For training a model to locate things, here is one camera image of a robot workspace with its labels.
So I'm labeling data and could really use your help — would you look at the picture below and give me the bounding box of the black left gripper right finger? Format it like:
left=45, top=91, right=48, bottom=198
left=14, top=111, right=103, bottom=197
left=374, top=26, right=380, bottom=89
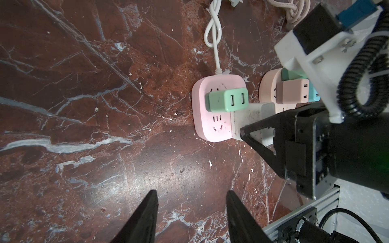
left=226, top=190, right=272, bottom=243

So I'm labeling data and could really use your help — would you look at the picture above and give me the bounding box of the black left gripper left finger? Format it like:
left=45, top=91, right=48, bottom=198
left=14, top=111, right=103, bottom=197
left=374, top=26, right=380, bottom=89
left=111, top=190, right=159, bottom=243

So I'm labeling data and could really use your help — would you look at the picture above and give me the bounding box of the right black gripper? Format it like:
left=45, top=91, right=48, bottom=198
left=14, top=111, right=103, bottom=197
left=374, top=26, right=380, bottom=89
left=240, top=103, right=331, bottom=200

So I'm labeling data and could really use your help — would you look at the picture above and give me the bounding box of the white USB charger plug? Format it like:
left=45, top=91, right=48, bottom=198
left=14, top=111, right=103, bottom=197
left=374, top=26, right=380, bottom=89
left=231, top=102, right=276, bottom=146

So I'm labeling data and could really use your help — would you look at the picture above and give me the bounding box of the pink charger plug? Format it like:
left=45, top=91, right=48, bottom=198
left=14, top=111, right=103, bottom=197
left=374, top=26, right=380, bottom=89
left=276, top=79, right=310, bottom=104

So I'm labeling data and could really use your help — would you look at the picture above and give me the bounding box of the teal USB charger plug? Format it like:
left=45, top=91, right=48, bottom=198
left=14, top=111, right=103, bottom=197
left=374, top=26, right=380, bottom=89
left=309, top=82, right=321, bottom=102

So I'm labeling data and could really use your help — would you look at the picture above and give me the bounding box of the green USB charger plug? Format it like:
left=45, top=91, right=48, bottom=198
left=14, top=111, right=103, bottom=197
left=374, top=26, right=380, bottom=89
left=281, top=68, right=307, bottom=81

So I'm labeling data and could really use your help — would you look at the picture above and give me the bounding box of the light green charger plug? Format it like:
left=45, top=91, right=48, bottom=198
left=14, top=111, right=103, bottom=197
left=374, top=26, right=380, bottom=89
left=205, top=88, right=249, bottom=113

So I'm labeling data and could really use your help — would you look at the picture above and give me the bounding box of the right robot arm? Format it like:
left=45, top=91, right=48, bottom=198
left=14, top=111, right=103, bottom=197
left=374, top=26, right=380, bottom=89
left=240, top=1, right=389, bottom=199

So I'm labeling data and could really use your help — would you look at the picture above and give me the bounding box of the beige round power strip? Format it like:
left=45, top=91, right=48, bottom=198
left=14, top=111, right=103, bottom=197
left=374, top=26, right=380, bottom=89
left=259, top=0, right=312, bottom=114

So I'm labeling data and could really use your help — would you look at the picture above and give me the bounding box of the pink square power strip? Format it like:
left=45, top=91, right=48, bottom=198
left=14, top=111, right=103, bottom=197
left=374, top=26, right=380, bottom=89
left=191, top=0, right=247, bottom=143

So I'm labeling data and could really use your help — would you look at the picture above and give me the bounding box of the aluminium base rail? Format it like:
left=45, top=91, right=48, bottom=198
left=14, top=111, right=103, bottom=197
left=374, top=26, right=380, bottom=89
left=263, top=185, right=340, bottom=243

